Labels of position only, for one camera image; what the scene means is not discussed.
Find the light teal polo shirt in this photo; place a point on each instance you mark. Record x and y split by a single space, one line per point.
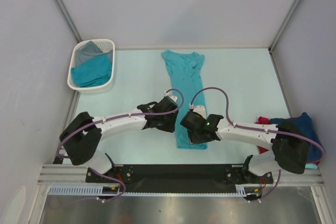
184 71

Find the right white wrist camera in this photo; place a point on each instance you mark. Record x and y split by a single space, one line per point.
199 109

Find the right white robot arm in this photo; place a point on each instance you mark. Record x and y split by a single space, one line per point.
286 148

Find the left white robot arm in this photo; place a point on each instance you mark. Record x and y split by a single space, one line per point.
83 135

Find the red folded shirt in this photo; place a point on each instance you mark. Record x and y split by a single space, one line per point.
262 120

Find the white plastic laundry basket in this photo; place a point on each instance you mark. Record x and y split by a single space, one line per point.
108 47

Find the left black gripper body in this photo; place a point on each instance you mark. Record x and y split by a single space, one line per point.
167 123

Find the navy blue folded shirt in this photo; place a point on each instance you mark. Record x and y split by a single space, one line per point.
307 121

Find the teal shirt in basket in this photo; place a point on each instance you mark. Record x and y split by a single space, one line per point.
94 72

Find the grey shirt in basket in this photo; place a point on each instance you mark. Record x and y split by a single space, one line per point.
87 52

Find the aluminium frame rail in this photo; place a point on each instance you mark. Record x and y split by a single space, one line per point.
66 174

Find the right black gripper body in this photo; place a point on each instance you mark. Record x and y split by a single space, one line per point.
194 137

